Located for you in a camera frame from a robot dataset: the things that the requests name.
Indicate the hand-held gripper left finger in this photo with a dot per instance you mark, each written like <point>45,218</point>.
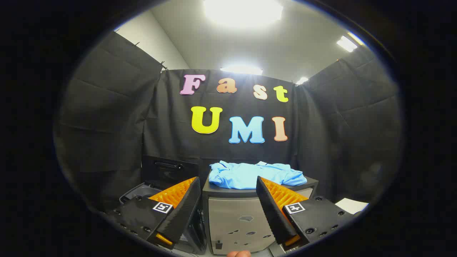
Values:
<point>185,210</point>

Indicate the light blue polo shirt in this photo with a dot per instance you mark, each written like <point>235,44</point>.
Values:
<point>242,175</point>

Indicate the ceiling light panel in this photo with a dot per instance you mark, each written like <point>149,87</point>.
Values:
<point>241,69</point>
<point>302,80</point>
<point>346,44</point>

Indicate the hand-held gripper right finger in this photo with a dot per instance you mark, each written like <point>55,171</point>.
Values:
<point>271,214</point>

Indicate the black backdrop cloth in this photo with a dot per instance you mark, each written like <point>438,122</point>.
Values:
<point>107,117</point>

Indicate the large round ceiling light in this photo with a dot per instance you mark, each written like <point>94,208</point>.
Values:
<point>242,10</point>

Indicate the white paper sheet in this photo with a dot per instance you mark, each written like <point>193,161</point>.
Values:
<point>351,206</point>

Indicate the grey cabinet with dark top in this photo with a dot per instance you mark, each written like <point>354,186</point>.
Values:
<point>232,217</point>

